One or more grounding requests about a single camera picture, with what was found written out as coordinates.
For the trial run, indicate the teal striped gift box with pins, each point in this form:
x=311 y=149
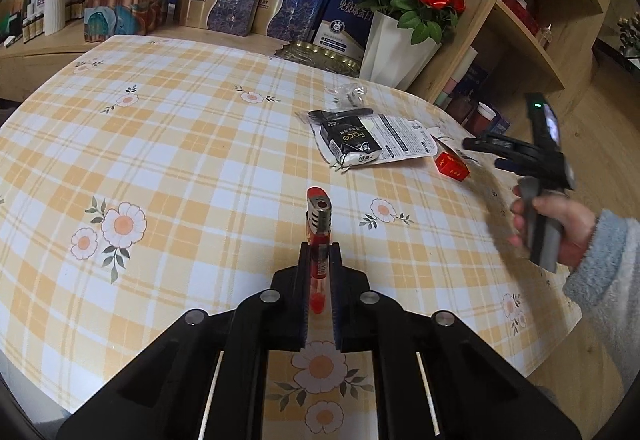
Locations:
x=106 y=18

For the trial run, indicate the fluffy grey right sleeve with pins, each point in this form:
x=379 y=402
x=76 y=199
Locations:
x=606 y=288

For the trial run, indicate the black white printed pouch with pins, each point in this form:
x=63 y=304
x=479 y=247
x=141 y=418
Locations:
x=400 y=139

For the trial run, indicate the white flower vase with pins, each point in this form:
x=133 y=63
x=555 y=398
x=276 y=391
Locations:
x=390 y=59

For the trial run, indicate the black Face tissue pack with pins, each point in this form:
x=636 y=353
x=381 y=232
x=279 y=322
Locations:
x=349 y=142

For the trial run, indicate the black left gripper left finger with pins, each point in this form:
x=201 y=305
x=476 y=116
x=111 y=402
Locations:
x=204 y=377

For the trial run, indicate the wooden shelf unit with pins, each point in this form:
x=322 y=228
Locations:
x=525 y=45

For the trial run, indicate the red small cigarette box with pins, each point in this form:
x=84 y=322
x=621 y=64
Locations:
x=451 y=166

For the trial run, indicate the blue white milk box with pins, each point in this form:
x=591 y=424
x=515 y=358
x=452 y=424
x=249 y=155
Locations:
x=343 y=26

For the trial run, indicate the stacked paper cups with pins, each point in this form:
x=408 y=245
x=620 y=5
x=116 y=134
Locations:
x=444 y=96

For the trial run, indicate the person's right hand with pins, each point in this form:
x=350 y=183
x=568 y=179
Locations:
x=577 y=220

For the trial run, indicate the yellow plaid floral tablecloth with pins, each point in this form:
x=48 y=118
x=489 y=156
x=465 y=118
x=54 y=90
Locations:
x=154 y=175

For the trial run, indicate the red lighter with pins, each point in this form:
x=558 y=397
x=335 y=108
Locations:
x=318 y=214

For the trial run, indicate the black plastic spoon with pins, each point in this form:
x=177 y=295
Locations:
x=319 y=116

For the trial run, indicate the red paper cup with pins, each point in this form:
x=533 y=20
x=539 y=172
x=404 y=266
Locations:
x=480 y=119

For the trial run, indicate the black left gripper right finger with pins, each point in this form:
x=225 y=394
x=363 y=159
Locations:
x=433 y=377

